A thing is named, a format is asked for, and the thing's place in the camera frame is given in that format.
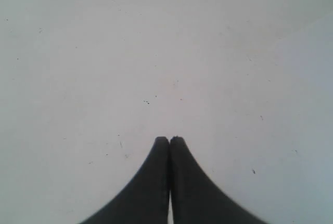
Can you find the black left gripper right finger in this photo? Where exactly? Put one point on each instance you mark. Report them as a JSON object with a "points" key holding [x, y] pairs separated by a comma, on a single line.
{"points": [[195, 198]]}

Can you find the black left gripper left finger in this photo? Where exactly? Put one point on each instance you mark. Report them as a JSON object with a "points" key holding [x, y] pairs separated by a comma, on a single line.
{"points": [[145, 199]]}

